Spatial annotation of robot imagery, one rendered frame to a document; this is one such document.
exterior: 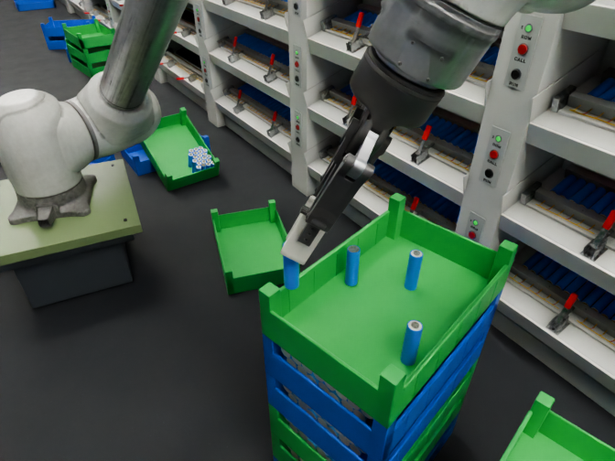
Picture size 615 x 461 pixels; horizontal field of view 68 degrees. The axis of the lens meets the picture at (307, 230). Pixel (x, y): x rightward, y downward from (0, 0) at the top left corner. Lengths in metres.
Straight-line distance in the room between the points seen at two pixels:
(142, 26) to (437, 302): 0.71
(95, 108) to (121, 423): 0.70
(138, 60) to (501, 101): 0.72
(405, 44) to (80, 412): 0.97
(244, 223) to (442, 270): 0.87
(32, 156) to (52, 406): 0.54
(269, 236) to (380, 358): 0.89
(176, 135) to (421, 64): 1.59
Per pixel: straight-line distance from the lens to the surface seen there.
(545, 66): 0.91
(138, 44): 1.01
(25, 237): 1.24
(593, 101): 0.96
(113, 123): 1.20
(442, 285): 0.70
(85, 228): 1.20
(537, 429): 0.77
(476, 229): 1.08
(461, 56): 0.37
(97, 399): 1.13
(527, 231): 1.01
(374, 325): 0.63
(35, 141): 1.18
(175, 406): 1.07
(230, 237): 1.44
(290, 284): 0.55
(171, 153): 1.83
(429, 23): 0.36
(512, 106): 0.95
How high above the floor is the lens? 0.87
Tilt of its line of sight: 37 degrees down
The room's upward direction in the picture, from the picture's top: straight up
